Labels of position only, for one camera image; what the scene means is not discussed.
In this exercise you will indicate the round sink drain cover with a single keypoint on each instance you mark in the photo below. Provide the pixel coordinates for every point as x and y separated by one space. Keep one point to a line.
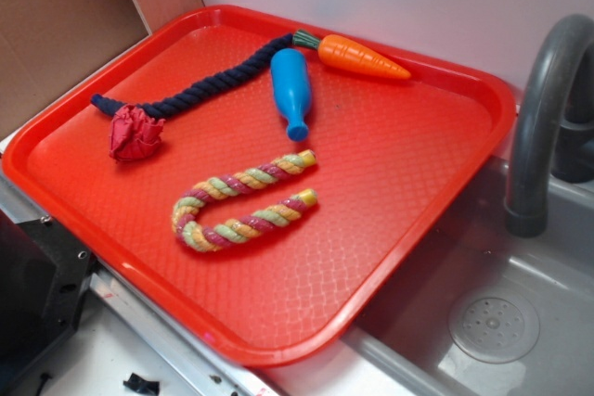
494 325

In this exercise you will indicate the orange plastic toy carrot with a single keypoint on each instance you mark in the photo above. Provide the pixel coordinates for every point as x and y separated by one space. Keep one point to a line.
342 53

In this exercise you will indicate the grey plastic sink basin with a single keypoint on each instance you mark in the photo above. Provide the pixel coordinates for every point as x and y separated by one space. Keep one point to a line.
404 329

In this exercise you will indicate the grey plastic faucet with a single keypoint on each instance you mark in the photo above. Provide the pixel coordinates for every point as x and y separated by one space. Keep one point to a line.
554 131

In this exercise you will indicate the blue plastic toy bottle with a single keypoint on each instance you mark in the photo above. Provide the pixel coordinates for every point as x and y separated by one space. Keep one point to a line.
292 91

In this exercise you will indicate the brown cardboard panel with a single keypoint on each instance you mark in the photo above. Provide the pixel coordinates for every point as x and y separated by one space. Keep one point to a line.
49 46

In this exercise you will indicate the multicolour twisted rope toy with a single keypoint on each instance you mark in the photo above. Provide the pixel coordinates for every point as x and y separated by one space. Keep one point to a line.
238 231

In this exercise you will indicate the red plastic tray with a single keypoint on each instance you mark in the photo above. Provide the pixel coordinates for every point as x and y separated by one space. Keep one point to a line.
391 156

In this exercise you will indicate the black metal bracket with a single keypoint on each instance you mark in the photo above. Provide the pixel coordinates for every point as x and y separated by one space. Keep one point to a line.
45 273

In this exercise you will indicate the black tape scrap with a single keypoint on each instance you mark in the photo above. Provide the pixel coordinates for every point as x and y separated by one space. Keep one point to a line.
142 386

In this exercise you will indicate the crumpled red paper ball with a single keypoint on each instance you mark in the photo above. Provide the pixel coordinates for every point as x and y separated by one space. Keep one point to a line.
134 135

